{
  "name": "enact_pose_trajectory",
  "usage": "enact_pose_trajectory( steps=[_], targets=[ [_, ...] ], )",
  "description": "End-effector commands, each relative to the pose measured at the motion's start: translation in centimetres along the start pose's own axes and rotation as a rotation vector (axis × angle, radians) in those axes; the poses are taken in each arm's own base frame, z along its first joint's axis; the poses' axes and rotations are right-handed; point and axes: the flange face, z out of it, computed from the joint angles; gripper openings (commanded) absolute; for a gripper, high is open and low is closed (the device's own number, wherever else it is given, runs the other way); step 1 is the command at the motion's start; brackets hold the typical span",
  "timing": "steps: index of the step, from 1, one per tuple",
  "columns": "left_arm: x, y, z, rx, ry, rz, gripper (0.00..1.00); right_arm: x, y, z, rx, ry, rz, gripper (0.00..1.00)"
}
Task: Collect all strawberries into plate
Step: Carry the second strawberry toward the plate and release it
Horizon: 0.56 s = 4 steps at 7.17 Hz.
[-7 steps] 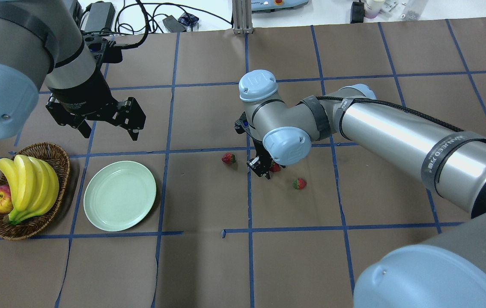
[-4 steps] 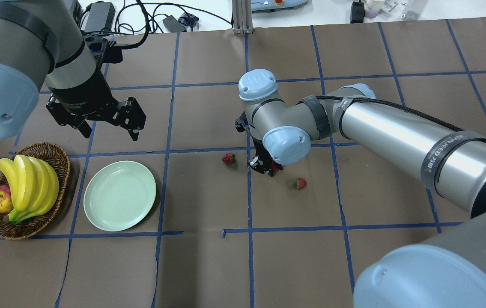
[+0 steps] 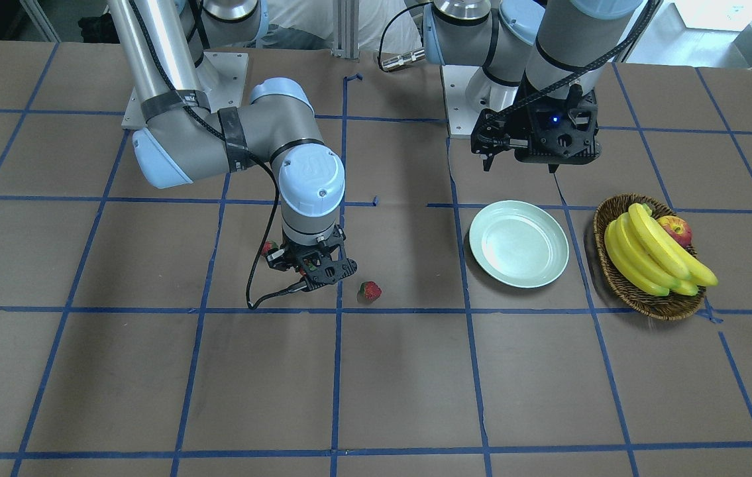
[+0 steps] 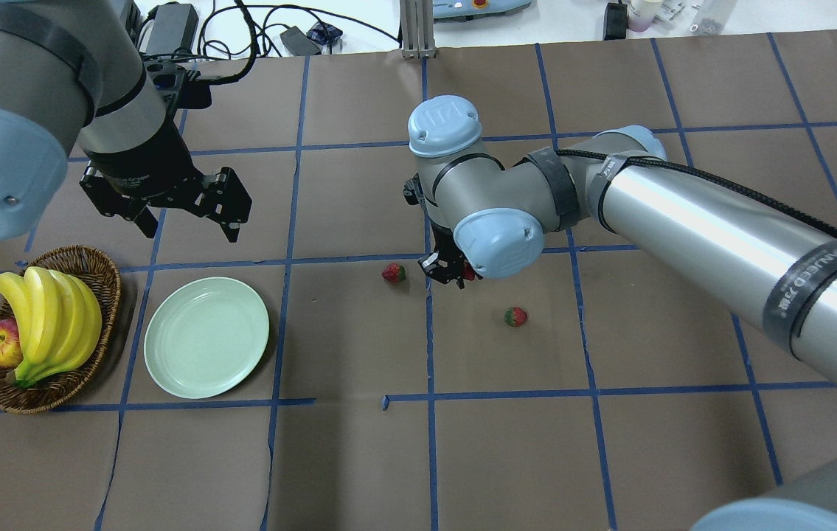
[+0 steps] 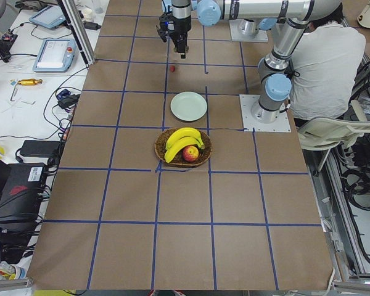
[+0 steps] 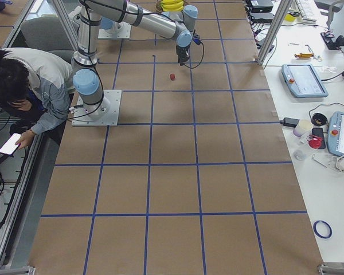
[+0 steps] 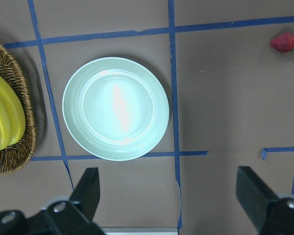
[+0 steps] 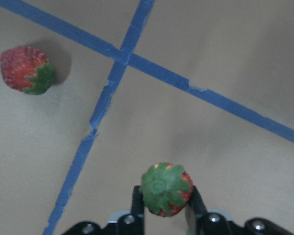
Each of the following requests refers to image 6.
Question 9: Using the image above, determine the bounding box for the yellow banana bunch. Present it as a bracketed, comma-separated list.
[157, 0, 185, 11]

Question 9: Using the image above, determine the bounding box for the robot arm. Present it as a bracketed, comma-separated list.
[71, 1, 200, 127]

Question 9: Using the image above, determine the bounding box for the teach pendant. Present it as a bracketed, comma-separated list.
[281, 64, 329, 98]
[327, 111, 344, 156]

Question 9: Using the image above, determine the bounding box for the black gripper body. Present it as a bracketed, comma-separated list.
[176, 33, 201, 59]

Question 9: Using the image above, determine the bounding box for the upper teach pendant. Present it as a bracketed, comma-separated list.
[281, 64, 329, 98]

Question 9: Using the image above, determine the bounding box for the black power adapter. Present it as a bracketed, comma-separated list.
[280, 117, 299, 128]

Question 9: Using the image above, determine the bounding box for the person in grey jacket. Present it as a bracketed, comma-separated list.
[0, 48, 73, 148]

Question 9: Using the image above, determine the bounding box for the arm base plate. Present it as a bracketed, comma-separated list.
[71, 89, 122, 127]
[98, 18, 131, 40]

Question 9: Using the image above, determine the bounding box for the lower teach pendant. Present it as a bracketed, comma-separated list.
[327, 111, 344, 156]

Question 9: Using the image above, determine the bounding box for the grey office chair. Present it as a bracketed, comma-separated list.
[20, 16, 74, 63]

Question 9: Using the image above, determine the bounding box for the red round object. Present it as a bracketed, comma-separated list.
[307, 135, 323, 149]

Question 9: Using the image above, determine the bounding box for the white cup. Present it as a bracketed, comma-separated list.
[293, 119, 313, 137]

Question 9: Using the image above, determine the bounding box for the blue tape roll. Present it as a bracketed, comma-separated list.
[312, 220, 333, 239]

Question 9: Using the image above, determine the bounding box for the aluminium frame post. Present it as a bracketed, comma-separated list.
[256, 0, 292, 65]

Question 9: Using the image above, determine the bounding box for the yellow handled tool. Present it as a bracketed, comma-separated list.
[294, 53, 314, 59]

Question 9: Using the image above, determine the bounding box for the white smartphone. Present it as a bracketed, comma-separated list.
[0, 133, 21, 155]

